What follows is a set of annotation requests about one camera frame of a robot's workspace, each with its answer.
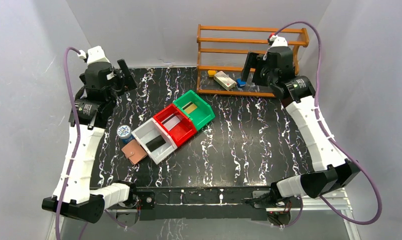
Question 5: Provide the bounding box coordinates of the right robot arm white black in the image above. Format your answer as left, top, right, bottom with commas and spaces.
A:
242, 34, 360, 207

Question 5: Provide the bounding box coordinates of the green plastic bin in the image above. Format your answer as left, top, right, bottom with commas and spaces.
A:
173, 90, 215, 131

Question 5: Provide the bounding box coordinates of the black metal base frame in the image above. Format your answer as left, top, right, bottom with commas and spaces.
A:
108, 185, 304, 229

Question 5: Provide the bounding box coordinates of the wooden orange shelf rack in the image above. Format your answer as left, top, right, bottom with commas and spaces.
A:
196, 23, 310, 99

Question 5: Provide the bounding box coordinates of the blue patterned can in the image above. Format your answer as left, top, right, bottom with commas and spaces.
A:
116, 125, 134, 145

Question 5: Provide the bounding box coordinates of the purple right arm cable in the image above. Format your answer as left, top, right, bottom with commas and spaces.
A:
273, 21, 383, 228

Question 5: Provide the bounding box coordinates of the black card in white bin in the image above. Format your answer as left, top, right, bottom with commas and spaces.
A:
146, 135, 166, 152

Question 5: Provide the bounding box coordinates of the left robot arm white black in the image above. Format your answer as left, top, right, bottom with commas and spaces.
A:
41, 46, 138, 223

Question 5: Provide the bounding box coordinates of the small blue block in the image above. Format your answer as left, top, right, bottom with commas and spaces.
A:
236, 78, 246, 88

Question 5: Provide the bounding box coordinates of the gold card in green bin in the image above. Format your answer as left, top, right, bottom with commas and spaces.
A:
182, 102, 198, 114

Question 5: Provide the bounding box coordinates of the white plastic bin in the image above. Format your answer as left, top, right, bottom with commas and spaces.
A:
132, 118, 178, 165

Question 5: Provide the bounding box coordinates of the brown leather card holder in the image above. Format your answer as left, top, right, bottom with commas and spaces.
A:
121, 139, 148, 165

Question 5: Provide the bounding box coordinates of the white cardboard box on shelf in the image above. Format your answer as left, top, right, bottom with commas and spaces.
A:
213, 71, 237, 91

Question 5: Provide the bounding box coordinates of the small yellow block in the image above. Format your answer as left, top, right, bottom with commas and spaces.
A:
207, 70, 217, 78

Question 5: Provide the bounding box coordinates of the red plastic bin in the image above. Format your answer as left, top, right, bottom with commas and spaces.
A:
153, 103, 197, 147

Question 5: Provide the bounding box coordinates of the white card in red bin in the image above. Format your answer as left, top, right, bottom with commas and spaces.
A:
161, 114, 181, 131

